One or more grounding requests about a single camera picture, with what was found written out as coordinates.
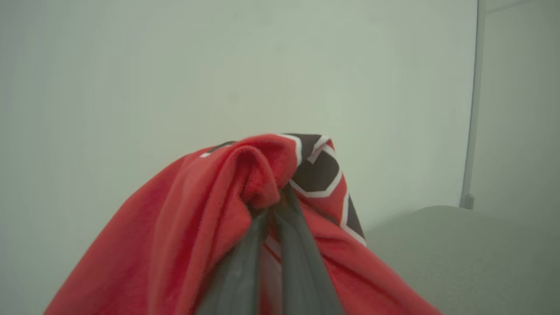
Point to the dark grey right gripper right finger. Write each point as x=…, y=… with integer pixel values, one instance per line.
x=302, y=262

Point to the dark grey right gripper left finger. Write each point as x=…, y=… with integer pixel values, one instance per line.
x=238, y=271

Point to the red and white garment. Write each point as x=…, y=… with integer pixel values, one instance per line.
x=175, y=227

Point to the grey metal frame post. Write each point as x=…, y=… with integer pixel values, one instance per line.
x=474, y=109

